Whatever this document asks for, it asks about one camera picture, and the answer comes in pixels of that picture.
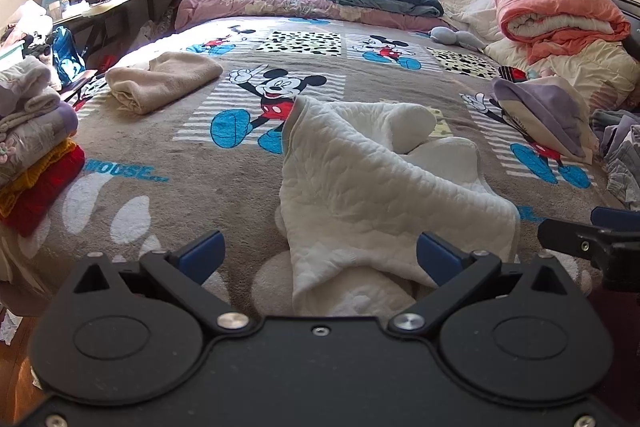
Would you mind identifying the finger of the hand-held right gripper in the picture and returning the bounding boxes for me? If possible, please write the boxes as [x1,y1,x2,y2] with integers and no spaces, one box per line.
[590,206,640,232]
[537,217,617,266]

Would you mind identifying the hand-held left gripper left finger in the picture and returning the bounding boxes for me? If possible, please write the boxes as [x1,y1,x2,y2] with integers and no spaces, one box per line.
[72,230,251,338]

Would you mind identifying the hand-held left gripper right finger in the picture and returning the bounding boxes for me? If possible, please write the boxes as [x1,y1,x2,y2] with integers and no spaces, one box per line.
[389,232,587,338]

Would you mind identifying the white quilted garment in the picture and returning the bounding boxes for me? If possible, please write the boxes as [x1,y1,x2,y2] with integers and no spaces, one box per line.
[276,96,522,318]

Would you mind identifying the grey clothes pile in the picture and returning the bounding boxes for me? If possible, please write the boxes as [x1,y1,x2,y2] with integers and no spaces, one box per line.
[590,109,640,210]

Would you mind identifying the pile of mixed clothes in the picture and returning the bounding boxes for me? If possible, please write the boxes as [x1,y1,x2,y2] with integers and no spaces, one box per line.
[0,0,56,58]

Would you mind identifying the grey cartoon printed blanket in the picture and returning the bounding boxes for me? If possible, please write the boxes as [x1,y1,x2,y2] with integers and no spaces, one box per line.
[0,14,626,323]

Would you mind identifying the lilac and cream garment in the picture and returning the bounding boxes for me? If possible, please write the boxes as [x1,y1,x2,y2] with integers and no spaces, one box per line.
[490,76,601,165]

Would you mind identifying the cream quilt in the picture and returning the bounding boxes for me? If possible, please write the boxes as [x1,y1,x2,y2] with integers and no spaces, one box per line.
[482,34,640,112]

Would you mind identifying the red knitted sweater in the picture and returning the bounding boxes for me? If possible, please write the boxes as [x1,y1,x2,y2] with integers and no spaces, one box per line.
[0,144,87,238]

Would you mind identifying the yellow knitted sweater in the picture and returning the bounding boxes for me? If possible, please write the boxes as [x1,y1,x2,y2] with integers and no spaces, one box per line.
[0,138,86,218]

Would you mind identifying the beige folded garment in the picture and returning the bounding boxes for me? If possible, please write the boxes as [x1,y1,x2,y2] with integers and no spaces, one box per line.
[105,51,224,116]

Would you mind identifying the lilac floral folded garment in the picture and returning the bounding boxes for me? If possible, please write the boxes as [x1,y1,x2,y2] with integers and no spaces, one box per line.
[0,102,79,188]

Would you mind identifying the crumpled white paper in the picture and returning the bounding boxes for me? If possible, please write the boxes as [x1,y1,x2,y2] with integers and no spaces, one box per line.
[0,307,22,348]

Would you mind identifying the pink folded quilt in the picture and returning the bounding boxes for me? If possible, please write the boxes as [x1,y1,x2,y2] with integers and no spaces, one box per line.
[494,0,632,65]

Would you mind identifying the grey plush toy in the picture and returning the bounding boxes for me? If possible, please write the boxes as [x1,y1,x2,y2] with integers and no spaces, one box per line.
[430,26,487,52]

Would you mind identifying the blue bag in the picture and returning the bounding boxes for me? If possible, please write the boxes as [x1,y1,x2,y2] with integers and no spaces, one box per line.
[50,26,87,90]

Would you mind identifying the grey folded garment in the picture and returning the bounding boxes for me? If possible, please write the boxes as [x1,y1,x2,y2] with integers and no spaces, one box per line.
[0,56,62,128]

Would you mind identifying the white sheet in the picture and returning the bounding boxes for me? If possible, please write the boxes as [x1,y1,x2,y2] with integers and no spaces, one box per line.
[437,0,506,42]

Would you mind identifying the pink floral quilt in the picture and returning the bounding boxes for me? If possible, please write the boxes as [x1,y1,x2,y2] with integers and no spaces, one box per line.
[174,0,451,32]

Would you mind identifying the dark desk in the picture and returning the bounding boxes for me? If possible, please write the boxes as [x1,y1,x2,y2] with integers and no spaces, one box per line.
[50,0,195,72]

